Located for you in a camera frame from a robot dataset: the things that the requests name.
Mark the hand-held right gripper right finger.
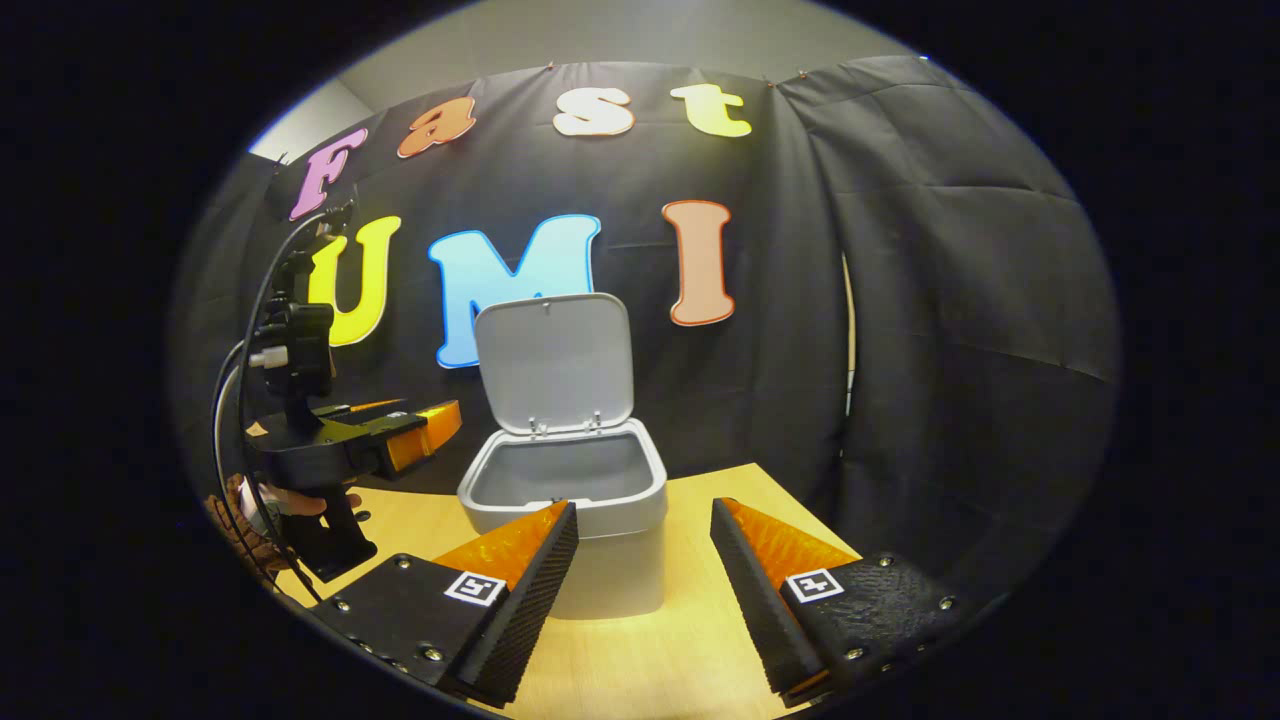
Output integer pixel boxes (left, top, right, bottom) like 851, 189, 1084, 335
710, 498, 971, 709

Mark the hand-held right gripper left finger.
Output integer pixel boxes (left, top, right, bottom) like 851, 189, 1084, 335
312, 500, 580, 709

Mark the white desktop garbage bin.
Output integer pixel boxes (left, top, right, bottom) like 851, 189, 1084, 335
458, 293, 669, 621

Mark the wooden desktop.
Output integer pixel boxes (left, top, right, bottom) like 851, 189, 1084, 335
275, 462, 863, 720

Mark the black backdrop cloth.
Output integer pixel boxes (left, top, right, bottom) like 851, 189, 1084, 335
170, 55, 1121, 601

